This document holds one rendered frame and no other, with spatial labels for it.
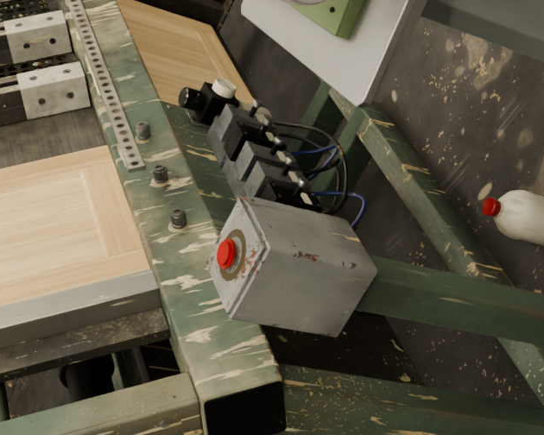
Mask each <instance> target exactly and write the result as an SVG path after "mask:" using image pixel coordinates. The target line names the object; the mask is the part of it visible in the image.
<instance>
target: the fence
mask: <svg viewBox="0 0 544 435"><path fill-rule="evenodd" d="M160 307H162V304H161V295H160V290H159V287H158V284H157V281H156V278H155V275H154V272H153V269H152V268H150V269H146V270H143V271H139V272H135V273H132V274H126V275H122V276H118V277H115V278H111V279H108V280H104V281H98V282H94V283H91V284H87V285H84V286H80V287H74V288H70V289H67V290H63V291H59V292H56V293H50V294H46V295H42V296H39V297H35V298H32V299H26V300H22V301H18V302H15V303H11V304H8V305H4V306H0V349H2V348H6V347H9V346H12V345H16V344H22V343H26V342H29V341H33V340H36V339H39V338H43V337H49V336H53V335H56V334H60V333H63V332H66V331H72V330H76V329H79V328H83V327H87V326H90V325H95V324H99V323H103V322H106V321H110V320H113V319H117V318H122V317H126V316H129V315H133V314H137V313H140V312H146V311H149V310H153V309H156V308H160Z"/></svg>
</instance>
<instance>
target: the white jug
mask: <svg viewBox="0 0 544 435"><path fill-rule="evenodd" d="M482 210H483V213H484V215H485V216H492V217H493V218H494V221H495V223H496V225H497V228H498V229H499V230H500V231H501V232H502V233H503V234H504V235H505V236H507V237H509V238H512V239H515V240H523V241H526V242H530V243H535V244H539V245H541V246H543V247H544V197H543V196H541V195H537V194H534V193H532V192H528V191H524V190H515V191H510V192H507V193H506V194H504V195H503V196H502V197H501V198H500V199H499V200H496V199H494V198H492V197H489V198H487V199H486V200H485V201H484V202H483V206H482Z"/></svg>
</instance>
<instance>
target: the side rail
mask: <svg viewBox="0 0 544 435"><path fill-rule="evenodd" d="M199 408H200V406H199V399H198V396H197V394H196V391H195V388H194V385H193V381H192V379H191V376H190V375H189V373H188V372H185V373H181V374H178V375H172V376H169V377H166V378H162V379H159V380H156V381H150V382H146V383H143V384H140V385H136V386H134V387H130V388H125V389H121V390H117V391H115V392H111V393H108V394H102V395H99V396H95V397H92V398H89V399H85V400H80V401H76V402H74V403H70V404H66V405H64V406H60V407H54V408H51V409H48V410H44V411H41V412H38V413H32V414H29V415H25V416H22V417H19V418H15V419H10V420H6V421H3V422H0V435H204V432H203V426H202V421H201V415H200V410H199Z"/></svg>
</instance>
